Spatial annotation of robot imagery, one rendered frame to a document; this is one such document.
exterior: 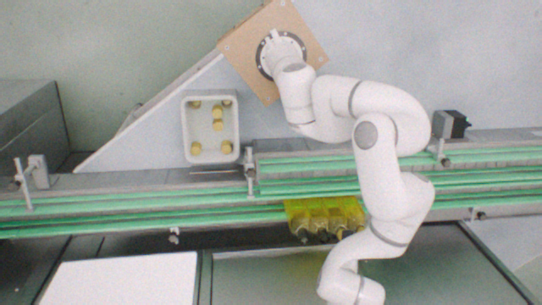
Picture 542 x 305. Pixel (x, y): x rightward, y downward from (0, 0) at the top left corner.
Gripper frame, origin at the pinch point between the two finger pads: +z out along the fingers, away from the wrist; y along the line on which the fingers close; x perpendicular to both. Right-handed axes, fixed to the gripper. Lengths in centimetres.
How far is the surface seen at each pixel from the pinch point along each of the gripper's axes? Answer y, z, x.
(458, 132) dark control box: 14, 47, -35
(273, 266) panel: -11.1, 0.6, 22.0
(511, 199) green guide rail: -9, 41, -54
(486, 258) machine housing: -20, 22, -43
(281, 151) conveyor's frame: 16.1, 23.9, 22.3
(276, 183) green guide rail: 7.0, 18.8, 23.6
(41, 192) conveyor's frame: 12, -1, 93
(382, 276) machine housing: -17.0, 6.7, -10.0
